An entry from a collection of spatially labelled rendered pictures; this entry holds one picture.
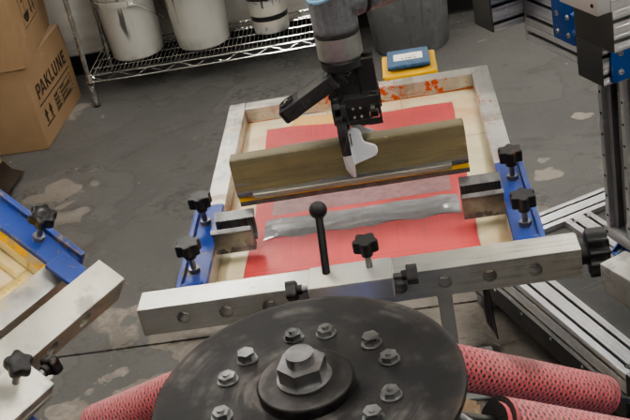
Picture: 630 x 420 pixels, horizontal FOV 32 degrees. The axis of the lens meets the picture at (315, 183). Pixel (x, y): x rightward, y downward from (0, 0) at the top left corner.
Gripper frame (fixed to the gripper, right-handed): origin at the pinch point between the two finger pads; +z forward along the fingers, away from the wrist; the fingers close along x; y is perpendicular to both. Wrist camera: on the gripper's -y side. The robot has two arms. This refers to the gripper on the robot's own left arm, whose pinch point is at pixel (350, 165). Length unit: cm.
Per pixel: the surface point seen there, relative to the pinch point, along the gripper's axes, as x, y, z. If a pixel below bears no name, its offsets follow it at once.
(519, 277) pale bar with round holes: -28.9, 24.6, 8.3
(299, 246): -2.3, -11.4, 13.3
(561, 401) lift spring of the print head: -68, 25, 0
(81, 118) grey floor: 304, -151, 109
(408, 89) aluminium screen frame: 54, 11, 11
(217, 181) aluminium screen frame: 20.9, -28.3, 9.8
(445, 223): -1.7, 14.8, 13.5
